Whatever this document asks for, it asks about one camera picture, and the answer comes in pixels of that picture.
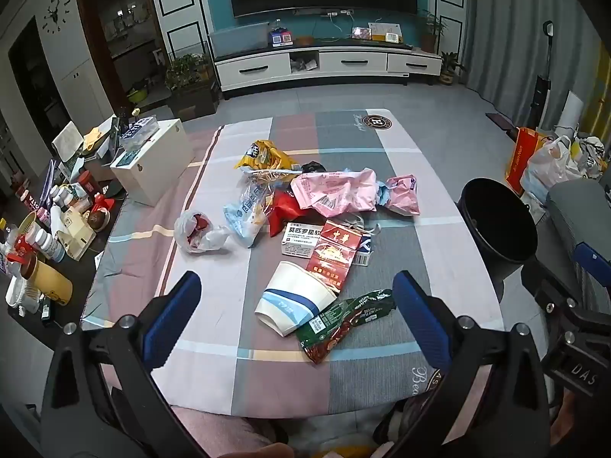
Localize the white cardboard box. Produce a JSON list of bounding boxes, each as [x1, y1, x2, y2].
[[520, 190, 547, 223]]

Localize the clear blue printed plastic bag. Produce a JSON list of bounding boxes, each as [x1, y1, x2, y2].
[[223, 172, 287, 249]]

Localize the glass fish tank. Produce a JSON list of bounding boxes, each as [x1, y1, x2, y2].
[[210, 21, 270, 56]]

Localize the black deer wall clock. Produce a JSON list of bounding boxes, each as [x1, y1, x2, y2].
[[43, 0, 68, 34]]

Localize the orange shopping bag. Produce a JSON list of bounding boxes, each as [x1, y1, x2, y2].
[[505, 127, 550, 196]]

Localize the black trash bin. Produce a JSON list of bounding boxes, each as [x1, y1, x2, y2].
[[457, 177, 541, 293]]

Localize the small potted plant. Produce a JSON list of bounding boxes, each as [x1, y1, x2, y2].
[[439, 52, 466, 87]]

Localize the small pink packet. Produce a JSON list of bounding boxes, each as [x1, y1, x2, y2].
[[384, 175, 421, 216]]

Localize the white desk calendar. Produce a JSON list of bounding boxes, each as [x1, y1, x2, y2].
[[369, 22, 404, 43]]

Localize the red cigarette carton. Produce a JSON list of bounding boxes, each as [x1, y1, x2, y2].
[[304, 219, 366, 294]]

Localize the white air purifier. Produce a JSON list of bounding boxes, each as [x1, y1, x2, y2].
[[558, 90, 584, 129]]

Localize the blue white cigarette pack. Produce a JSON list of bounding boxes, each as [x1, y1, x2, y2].
[[353, 234, 376, 266]]

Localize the white wooden box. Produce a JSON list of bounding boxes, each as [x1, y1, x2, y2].
[[110, 118, 196, 207]]

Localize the clear plastic container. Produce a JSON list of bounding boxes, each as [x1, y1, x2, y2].
[[119, 114, 159, 151]]

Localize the white medicine box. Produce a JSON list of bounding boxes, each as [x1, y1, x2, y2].
[[281, 223, 325, 257]]

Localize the beige box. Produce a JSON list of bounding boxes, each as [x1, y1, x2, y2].
[[57, 212, 96, 262]]

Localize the plants on black stand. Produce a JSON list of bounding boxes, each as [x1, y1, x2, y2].
[[165, 52, 220, 120]]

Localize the red foil wrapper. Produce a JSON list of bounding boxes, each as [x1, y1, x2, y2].
[[266, 188, 311, 238]]

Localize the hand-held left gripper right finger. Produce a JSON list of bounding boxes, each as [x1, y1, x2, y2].
[[375, 270, 564, 458]]

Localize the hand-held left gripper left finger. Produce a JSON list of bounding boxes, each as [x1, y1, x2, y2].
[[40, 271, 211, 458]]

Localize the white plastic bag red contents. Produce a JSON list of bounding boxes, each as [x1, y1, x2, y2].
[[174, 210, 232, 255]]

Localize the yellow snack bag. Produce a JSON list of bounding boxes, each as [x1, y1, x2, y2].
[[233, 139, 302, 183]]

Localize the white television cabinet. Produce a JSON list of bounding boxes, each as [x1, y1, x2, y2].
[[213, 40, 442, 101]]

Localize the pink plastic mailer bag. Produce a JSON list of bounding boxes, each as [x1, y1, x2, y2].
[[291, 168, 383, 223]]

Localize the tall potted plant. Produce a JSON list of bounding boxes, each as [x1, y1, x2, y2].
[[417, 10, 448, 54]]

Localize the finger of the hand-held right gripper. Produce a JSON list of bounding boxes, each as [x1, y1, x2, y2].
[[574, 242, 611, 277], [520, 258, 589, 318]]

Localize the grey curtain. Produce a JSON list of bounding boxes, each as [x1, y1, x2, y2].
[[461, 0, 597, 125]]

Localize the yellow paper tube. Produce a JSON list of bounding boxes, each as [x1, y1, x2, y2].
[[21, 255, 73, 305]]

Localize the grey sofa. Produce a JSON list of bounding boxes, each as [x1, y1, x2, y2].
[[544, 179, 611, 306]]

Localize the green snack wrapper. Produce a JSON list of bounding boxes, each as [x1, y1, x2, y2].
[[296, 289, 397, 364]]

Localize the white blue paper cup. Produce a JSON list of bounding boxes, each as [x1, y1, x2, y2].
[[254, 261, 341, 337]]

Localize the yellow curtain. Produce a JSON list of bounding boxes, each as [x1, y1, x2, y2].
[[580, 71, 611, 129]]

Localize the full white plastic bag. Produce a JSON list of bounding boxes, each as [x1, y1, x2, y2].
[[520, 136, 574, 192]]

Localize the white pill bottle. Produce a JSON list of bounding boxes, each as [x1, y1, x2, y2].
[[40, 234, 66, 263], [24, 224, 48, 253]]

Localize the dark red floor mat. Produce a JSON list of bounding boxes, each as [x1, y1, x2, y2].
[[486, 112, 519, 131]]

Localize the patterned cloth pile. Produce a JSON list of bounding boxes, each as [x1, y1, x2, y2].
[[570, 131, 609, 179]]

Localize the upright vacuum cleaner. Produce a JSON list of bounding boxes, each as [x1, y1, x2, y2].
[[525, 20, 554, 129]]

